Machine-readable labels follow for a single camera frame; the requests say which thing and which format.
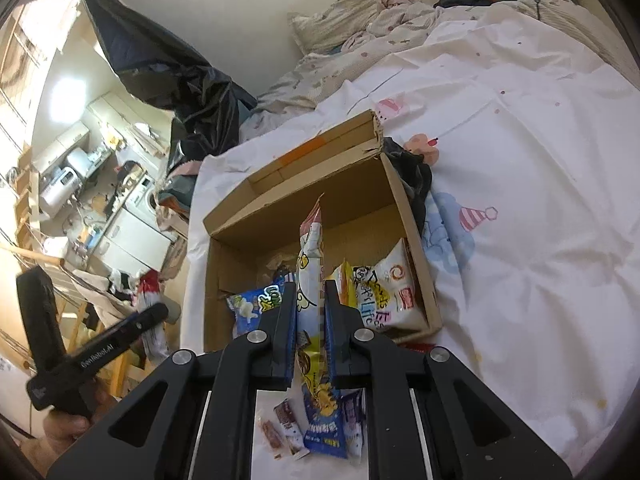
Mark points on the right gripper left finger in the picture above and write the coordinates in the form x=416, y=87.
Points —
x=193, y=417

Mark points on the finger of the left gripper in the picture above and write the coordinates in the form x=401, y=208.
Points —
x=130, y=327
x=35, y=294

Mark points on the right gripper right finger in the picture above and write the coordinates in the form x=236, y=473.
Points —
x=428, y=416

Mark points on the clear packet red snack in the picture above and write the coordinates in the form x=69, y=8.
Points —
x=272, y=438

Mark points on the blue yellow cookie bag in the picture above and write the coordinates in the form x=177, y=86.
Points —
x=325, y=433

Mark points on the brown white chocolate bar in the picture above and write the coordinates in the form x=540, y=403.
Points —
x=293, y=437

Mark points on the blue rocket snack bag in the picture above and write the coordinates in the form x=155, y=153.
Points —
x=248, y=307

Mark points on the white red snack bag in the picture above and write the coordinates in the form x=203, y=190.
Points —
x=386, y=293

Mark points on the clear dark snack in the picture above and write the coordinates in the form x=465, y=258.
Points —
x=281, y=267

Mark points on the yellow cheese snack bag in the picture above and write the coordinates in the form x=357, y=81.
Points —
x=343, y=276

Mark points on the person's left hand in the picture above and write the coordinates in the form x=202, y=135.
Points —
x=61, y=430

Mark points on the white kitchen cabinet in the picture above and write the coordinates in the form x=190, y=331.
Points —
x=130, y=245

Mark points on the white washing machine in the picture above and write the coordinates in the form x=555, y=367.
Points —
x=141, y=202

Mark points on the brown cardboard box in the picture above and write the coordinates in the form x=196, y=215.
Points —
x=333, y=209

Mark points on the black plastic bag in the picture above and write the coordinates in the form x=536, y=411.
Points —
x=161, y=70

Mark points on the grey cloth beside box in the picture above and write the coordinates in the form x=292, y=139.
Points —
x=416, y=177

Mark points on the white bed sheet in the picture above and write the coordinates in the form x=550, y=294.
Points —
x=533, y=217

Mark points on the striped pillow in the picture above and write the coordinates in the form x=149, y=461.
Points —
x=325, y=30

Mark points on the floral crumpled blanket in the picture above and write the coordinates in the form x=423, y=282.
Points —
x=317, y=76

